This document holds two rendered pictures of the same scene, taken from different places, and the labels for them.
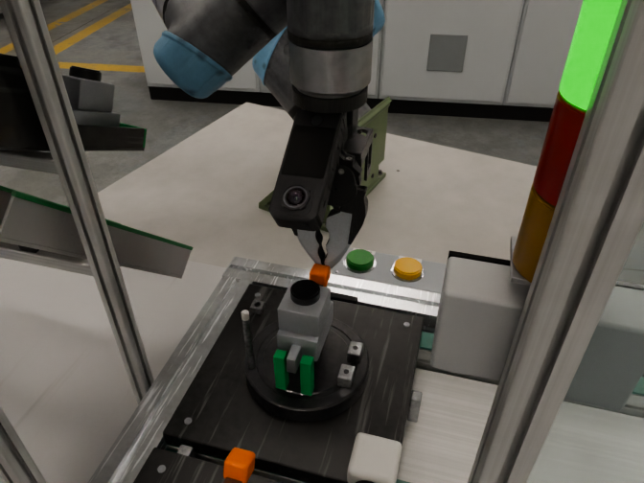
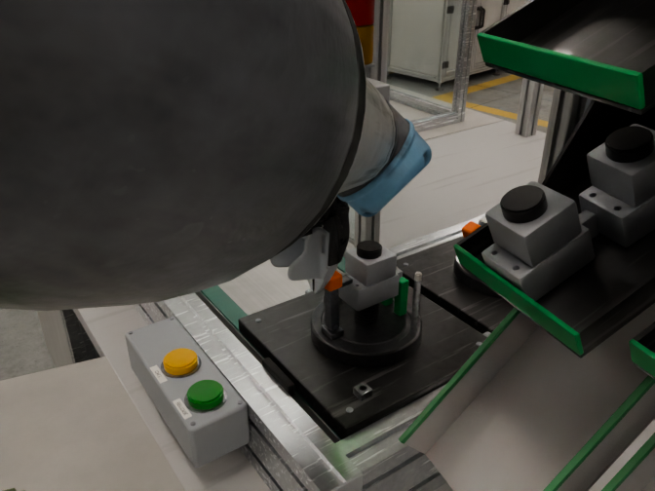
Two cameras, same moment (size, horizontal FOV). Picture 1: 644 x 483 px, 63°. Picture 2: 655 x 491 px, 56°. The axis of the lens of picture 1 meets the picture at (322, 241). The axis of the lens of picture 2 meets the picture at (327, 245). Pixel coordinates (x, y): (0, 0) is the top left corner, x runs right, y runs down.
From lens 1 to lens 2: 0.99 m
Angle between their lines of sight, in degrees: 105
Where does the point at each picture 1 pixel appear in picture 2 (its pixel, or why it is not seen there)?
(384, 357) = (304, 312)
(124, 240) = (503, 335)
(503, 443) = not seen: hidden behind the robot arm
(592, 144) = not seen: outside the picture
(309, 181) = not seen: hidden behind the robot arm
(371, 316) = (275, 338)
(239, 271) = (338, 467)
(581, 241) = (385, 19)
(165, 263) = (448, 411)
